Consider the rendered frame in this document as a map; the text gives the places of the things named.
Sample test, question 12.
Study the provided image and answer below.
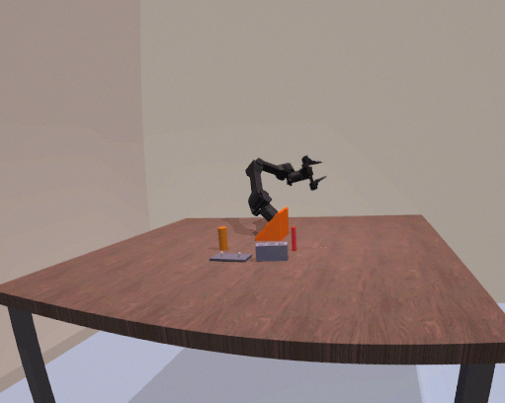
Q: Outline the orange cylinder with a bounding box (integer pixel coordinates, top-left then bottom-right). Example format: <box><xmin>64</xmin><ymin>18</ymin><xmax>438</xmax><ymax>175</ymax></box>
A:
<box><xmin>217</xmin><ymin>227</ymin><xmax>227</xmax><ymax>251</ymax></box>

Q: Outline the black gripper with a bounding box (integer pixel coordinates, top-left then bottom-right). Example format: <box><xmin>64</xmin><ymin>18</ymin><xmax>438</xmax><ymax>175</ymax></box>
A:
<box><xmin>297</xmin><ymin>156</ymin><xmax>326</xmax><ymax>191</ymax></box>

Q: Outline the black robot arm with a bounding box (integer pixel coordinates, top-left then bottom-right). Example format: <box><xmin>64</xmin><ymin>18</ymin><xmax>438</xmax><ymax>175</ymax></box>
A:
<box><xmin>245</xmin><ymin>158</ymin><xmax>313</xmax><ymax>222</ymax></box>

